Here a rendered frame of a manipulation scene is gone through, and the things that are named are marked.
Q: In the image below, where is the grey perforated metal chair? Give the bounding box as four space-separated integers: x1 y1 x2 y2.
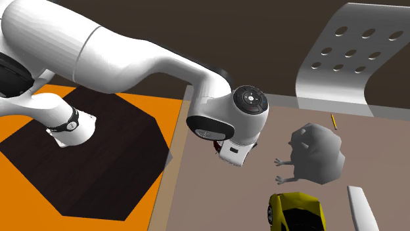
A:
296 2 410 118

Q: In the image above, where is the white flat oblong object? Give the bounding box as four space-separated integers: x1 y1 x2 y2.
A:
346 185 382 231

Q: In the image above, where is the grey animal figure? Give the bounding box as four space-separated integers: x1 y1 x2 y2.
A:
274 122 346 186

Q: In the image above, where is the dark wood robot stand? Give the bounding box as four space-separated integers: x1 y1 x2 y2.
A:
0 85 174 222

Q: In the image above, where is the yellow toy car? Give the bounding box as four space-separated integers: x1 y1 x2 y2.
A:
267 191 328 231

